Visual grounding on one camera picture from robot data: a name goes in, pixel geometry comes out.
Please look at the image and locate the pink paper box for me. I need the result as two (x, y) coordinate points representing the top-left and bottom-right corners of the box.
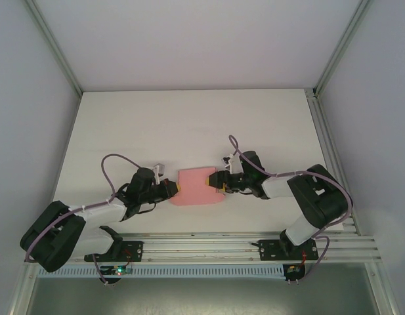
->
(171, 166), (226, 207)

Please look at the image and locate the circuit board with green light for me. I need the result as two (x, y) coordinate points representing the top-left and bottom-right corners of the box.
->
(102, 265), (133, 276)

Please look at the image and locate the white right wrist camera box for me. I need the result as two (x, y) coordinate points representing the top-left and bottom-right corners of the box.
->
(221, 154), (238, 173)

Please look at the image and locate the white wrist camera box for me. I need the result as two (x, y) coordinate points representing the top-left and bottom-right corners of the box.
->
(152, 163), (166, 184)
(221, 154), (238, 173)

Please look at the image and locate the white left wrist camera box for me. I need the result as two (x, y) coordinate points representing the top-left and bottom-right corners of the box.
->
(152, 163), (166, 184)

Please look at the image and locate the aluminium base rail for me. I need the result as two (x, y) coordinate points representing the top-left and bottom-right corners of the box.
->
(24, 231), (382, 264)

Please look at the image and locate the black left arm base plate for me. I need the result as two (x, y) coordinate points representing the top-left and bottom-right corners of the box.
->
(83, 240), (144, 263)

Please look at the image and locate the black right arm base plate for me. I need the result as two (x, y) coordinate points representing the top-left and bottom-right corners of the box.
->
(251, 239), (320, 263)

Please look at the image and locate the white slotted cable duct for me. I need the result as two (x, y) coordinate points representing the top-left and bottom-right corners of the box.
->
(37, 264), (286, 280)

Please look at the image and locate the aluminium side rail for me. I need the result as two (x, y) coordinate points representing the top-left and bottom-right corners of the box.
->
(305, 88), (360, 236)

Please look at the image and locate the aluminium frame post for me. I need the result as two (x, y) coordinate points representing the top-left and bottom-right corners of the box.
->
(312, 0), (375, 98)
(24, 0), (83, 96)

